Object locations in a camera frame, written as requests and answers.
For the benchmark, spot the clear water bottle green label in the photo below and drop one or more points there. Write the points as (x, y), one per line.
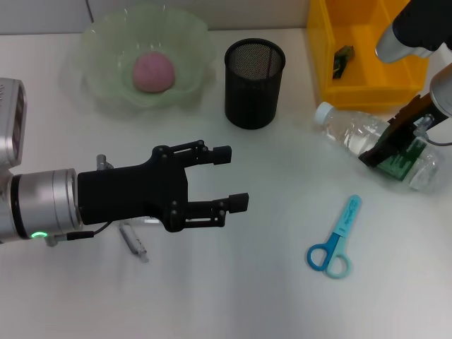
(349, 134)

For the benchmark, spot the green translucent fruit bowl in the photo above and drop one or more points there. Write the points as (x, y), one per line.
(106, 53)

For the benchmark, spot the green plastic wrapper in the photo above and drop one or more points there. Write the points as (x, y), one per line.
(344, 53)

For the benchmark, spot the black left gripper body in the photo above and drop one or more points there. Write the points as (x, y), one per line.
(130, 192)

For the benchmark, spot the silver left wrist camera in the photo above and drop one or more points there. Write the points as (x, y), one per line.
(10, 123)

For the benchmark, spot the pink peach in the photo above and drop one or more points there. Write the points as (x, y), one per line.
(153, 72)

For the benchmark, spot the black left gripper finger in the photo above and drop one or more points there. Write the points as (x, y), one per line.
(236, 203)
(222, 155)

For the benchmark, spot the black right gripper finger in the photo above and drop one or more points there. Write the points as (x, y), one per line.
(379, 150)

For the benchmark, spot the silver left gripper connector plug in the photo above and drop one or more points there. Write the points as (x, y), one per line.
(102, 160)

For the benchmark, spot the white and silver left arm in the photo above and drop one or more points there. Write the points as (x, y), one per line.
(39, 201)

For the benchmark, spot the yellow plastic bin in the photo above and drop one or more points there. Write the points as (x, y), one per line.
(360, 77)

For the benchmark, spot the blue scissors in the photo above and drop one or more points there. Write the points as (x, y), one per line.
(347, 215)

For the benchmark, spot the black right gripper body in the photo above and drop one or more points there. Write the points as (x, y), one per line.
(409, 120)

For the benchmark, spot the black mesh pen holder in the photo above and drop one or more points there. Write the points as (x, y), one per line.
(252, 99)

